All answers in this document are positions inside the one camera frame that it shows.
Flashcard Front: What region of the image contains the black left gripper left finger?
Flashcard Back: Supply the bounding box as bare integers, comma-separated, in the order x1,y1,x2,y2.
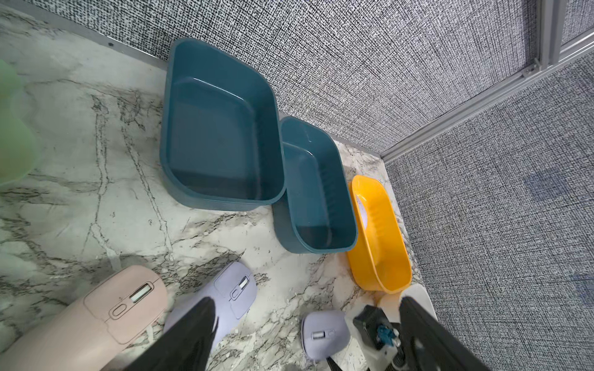
126,298,218,371

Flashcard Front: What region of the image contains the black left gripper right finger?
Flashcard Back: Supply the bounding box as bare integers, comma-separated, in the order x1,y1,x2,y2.
399,297,488,370

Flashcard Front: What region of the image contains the white storage box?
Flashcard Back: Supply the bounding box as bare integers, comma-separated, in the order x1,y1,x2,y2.
377,283,437,323

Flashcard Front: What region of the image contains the purple mouse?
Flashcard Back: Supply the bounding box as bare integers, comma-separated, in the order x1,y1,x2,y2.
163,261,257,350
301,310,351,361

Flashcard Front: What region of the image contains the yellow storage box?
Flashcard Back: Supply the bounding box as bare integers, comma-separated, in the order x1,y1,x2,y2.
347,175,412,295

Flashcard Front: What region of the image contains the teal storage box right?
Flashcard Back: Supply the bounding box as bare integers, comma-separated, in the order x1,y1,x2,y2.
272,116,358,254

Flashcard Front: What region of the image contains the teal storage box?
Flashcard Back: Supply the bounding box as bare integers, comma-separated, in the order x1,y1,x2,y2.
159,38,286,212
272,116,358,254

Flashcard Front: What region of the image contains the teal storage box left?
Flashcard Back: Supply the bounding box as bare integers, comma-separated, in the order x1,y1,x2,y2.
159,38,286,212

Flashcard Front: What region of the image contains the pink mouse top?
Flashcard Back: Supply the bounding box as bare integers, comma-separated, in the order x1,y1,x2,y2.
1,265,168,370

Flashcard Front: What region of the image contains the green wavy plate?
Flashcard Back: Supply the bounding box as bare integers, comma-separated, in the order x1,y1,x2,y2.
1,60,40,186

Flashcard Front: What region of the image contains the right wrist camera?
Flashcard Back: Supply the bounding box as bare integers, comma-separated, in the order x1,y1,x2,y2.
351,305,409,371

